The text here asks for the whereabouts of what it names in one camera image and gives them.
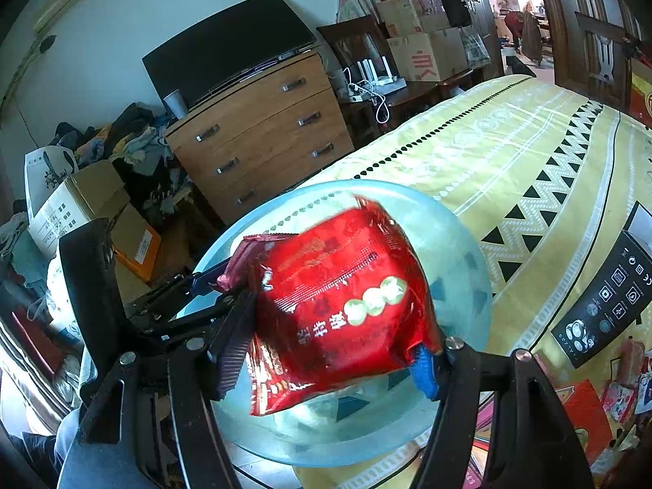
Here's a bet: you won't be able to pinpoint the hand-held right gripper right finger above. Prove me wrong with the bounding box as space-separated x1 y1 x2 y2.
410 339 594 489

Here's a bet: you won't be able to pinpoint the black product box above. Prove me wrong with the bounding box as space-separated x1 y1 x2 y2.
551 203 652 370

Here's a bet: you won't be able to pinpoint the open cardboard box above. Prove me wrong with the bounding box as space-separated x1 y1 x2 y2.
28 160 130 260

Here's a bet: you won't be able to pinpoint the grey paper cup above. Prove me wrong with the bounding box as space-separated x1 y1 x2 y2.
163 89 188 120

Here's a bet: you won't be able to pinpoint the clear plastic bag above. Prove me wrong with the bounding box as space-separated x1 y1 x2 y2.
461 25 492 69

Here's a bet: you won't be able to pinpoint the yellow printed blanket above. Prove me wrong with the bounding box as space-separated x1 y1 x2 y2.
300 74 652 489

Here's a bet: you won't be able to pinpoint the person's trouser leg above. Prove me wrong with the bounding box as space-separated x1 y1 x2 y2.
20 407 87 489

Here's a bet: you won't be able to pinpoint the wooden dresser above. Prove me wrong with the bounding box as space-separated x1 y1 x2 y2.
164 50 356 226

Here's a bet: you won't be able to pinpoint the pile of dark clothes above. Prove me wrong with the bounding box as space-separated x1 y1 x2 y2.
51 103 197 217

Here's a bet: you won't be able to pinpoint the white cable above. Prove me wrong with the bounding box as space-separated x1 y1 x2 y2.
374 92 393 126

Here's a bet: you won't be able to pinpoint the red gift box gold emblem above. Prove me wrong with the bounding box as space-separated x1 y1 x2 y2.
632 68 652 128

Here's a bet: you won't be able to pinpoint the white router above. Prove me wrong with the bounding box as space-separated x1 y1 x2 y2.
357 58 405 87

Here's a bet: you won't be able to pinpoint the dark wooden chair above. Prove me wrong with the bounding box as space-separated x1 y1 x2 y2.
317 14 393 79

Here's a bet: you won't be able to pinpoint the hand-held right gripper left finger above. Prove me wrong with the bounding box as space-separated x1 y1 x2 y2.
58 293 256 489

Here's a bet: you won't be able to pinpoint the red yellow snack box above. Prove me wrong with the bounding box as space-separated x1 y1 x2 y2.
555 379 615 464

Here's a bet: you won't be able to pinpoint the orange flat box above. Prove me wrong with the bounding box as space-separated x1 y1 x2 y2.
109 204 163 283

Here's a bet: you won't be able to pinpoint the dark red snack packet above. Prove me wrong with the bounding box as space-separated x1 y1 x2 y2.
218 236 278 293

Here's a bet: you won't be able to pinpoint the white door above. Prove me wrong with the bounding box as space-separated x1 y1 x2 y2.
451 0 497 69

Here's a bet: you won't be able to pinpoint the pile of assorted snack packets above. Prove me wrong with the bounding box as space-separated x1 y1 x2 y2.
596 336 652 472

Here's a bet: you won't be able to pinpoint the white paper bag black print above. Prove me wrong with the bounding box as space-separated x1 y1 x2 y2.
24 146 79 220

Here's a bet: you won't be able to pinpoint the dark wooden desk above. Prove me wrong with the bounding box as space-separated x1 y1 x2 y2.
339 68 485 148

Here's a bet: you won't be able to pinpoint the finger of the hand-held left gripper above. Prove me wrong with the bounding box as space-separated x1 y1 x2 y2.
125 260 240 322
140 290 250 342

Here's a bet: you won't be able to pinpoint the black television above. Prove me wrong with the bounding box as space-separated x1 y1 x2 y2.
141 0 317 108

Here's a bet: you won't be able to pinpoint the red snack packet green circles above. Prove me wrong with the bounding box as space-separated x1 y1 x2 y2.
244 194 445 417

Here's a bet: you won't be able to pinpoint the clear plastic bowl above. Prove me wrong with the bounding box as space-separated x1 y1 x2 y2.
191 179 494 467

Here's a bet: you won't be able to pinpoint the cardboard box red print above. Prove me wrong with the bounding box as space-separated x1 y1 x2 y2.
387 28 469 82

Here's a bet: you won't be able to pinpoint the small cardboard box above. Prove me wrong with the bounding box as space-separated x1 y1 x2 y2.
376 0 452 37

